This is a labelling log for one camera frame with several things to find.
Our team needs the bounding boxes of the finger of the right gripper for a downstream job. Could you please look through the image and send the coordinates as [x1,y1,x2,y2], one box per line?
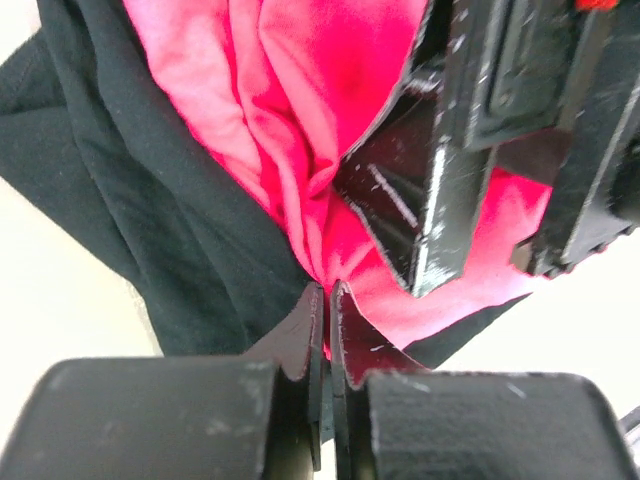
[334,99,492,298]

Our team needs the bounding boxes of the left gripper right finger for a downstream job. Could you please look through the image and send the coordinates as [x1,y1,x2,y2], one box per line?
[330,282,639,479]

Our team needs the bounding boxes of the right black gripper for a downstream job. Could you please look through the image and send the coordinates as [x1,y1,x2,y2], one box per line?
[386,1,639,276]

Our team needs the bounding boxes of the black t shirt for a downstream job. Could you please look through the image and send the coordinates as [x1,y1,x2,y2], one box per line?
[1,1,528,367]

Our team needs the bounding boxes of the pink red t shirt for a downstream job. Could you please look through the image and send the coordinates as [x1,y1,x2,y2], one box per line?
[125,1,550,347]

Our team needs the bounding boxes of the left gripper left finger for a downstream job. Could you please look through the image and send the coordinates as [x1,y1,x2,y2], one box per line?
[1,283,324,479]

